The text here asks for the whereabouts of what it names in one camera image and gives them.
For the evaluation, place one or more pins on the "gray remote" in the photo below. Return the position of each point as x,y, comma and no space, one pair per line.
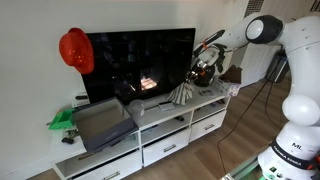
166,106

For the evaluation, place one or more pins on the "cardboard box with purple label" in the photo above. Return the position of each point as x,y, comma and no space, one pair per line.
230,85

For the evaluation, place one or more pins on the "narrow white drawer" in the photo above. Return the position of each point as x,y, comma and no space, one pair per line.
208,126

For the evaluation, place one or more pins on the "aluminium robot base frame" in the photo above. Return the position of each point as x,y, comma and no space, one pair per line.
243,170

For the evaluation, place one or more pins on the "green plastic container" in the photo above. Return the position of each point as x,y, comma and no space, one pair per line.
61,120

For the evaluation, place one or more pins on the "dark blue shoebox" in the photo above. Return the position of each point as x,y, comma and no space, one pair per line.
103,126

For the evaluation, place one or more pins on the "medium white drawer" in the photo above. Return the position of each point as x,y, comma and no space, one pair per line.
166,146

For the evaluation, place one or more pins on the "white TV stand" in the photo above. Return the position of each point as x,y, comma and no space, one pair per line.
156,133

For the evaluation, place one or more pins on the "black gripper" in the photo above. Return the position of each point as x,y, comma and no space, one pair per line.
201,68

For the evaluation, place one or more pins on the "striped towel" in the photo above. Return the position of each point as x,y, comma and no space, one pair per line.
181,94

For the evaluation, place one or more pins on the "red sparkly hat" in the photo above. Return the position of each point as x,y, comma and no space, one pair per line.
76,50

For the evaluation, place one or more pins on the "small black gadget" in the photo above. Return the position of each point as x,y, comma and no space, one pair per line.
67,140

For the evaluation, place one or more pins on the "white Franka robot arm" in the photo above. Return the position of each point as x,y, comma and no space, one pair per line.
300,80

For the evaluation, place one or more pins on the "dark plant pot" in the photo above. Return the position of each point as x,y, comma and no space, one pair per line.
207,79

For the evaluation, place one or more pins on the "black flat screen television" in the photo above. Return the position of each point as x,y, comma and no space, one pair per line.
140,66

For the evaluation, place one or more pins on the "green leafy plant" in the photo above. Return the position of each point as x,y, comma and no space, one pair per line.
210,41

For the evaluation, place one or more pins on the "wide white drawer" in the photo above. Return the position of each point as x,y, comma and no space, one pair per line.
110,168

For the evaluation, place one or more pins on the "white wall vent grille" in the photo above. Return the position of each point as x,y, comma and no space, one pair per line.
254,5

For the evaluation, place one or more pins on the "dark gray box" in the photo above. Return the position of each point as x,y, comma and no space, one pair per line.
278,68

